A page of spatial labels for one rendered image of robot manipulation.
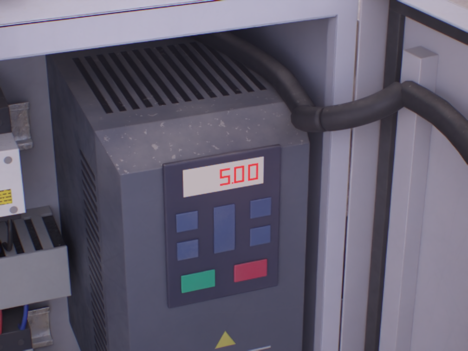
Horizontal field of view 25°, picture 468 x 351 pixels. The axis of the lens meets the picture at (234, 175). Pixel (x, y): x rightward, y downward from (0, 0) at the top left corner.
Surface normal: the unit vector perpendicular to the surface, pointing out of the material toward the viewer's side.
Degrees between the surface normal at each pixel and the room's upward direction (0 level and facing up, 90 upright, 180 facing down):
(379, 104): 57
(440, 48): 90
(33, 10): 0
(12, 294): 90
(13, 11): 0
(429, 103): 45
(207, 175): 90
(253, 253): 90
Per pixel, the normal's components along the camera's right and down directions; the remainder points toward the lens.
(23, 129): 0.35, 0.44
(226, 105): 0.00, -0.88
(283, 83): -0.59, -0.43
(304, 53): -0.94, 0.16
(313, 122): -0.75, 0.15
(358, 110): -0.27, -0.03
